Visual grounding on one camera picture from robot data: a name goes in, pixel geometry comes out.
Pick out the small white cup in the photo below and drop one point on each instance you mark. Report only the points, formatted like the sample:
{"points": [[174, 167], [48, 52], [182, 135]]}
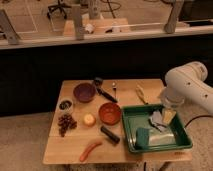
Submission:
{"points": [[66, 105]]}

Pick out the dark grape bunch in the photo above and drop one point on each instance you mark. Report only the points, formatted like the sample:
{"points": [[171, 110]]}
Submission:
{"points": [[66, 122]]}

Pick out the grey-blue crumpled cloth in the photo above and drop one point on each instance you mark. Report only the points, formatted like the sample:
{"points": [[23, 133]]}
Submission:
{"points": [[156, 121]]}

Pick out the clear plastic bag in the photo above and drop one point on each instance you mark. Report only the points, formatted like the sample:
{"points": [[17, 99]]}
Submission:
{"points": [[157, 138]]}

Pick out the orange carrot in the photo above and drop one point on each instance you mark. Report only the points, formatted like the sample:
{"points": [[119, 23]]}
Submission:
{"points": [[88, 150]]}

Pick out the metal spoon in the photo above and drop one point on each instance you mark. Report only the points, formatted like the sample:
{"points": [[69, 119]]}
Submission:
{"points": [[114, 86]]}

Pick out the wooden board on floor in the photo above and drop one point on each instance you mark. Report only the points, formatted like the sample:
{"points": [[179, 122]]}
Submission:
{"points": [[99, 26]]}

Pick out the yellow banana-like object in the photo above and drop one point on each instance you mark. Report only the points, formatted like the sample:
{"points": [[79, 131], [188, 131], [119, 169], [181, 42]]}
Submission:
{"points": [[140, 93]]}

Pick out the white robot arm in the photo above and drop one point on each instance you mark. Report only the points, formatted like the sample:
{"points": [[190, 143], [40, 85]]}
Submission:
{"points": [[187, 82]]}

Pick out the yellow round fruit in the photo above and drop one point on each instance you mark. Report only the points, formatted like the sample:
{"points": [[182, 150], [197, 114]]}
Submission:
{"points": [[89, 120]]}

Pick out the wooden table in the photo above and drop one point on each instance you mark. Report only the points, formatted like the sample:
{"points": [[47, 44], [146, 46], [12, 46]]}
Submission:
{"points": [[67, 149]]}

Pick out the black handled utensil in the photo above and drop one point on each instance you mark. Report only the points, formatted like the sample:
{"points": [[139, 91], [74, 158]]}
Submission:
{"points": [[97, 82]]}

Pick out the orange-red bowl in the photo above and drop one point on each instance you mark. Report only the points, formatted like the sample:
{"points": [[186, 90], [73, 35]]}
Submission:
{"points": [[109, 113]]}

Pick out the yellow cheese wedge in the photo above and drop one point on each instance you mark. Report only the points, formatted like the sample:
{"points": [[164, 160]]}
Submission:
{"points": [[168, 115]]}

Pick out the purple bowl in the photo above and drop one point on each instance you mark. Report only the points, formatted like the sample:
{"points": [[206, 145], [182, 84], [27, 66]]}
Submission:
{"points": [[84, 92]]}

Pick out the black rectangular block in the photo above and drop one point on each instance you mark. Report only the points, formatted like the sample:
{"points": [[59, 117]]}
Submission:
{"points": [[110, 134]]}

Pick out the black office chair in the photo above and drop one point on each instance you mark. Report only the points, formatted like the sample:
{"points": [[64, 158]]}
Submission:
{"points": [[61, 6]]}

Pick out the green plastic tray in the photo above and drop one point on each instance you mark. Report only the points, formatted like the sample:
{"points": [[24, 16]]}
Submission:
{"points": [[134, 117]]}

